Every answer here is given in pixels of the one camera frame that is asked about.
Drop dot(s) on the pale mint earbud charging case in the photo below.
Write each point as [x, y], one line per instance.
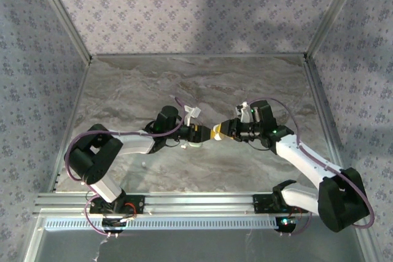
[195, 144]

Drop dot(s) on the aluminium side rail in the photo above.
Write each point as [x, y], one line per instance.
[326, 121]
[70, 121]

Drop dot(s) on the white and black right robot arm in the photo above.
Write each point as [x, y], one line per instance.
[304, 157]

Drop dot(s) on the black controller board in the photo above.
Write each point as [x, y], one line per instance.
[112, 226]
[287, 226]

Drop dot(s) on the black right controller board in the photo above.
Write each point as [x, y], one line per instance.
[287, 226]

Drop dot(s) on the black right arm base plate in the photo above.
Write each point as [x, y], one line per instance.
[261, 203]

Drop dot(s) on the black left controller board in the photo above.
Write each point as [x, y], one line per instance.
[112, 226]

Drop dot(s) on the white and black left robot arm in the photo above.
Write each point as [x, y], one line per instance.
[132, 144]

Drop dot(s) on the grey metal lower panel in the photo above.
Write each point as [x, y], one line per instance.
[199, 246]

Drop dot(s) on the aluminium corner post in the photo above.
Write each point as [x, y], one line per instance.
[334, 13]
[63, 13]

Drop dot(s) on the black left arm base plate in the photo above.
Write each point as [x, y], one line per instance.
[139, 203]

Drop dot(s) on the aluminium mounting rail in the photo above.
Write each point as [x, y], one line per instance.
[199, 200]

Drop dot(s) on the aluminium table edge bar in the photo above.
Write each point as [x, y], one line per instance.
[199, 56]

